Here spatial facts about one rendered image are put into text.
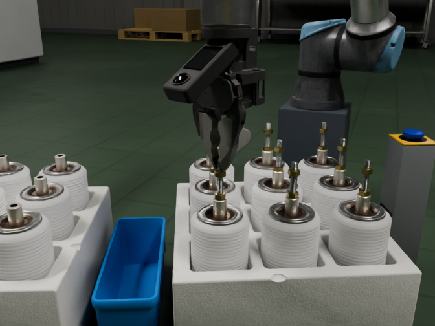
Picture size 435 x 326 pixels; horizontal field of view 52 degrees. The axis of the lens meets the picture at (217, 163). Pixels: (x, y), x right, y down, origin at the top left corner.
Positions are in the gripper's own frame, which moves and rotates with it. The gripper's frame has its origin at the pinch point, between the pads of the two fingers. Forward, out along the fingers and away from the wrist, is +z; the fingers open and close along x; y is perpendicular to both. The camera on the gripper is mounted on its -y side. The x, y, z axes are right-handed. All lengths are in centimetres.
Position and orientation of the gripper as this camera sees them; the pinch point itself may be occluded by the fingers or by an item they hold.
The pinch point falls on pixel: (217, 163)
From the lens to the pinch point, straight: 68.8
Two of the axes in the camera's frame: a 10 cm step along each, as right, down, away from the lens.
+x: -7.5, -2.3, 6.2
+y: 6.6, -2.6, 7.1
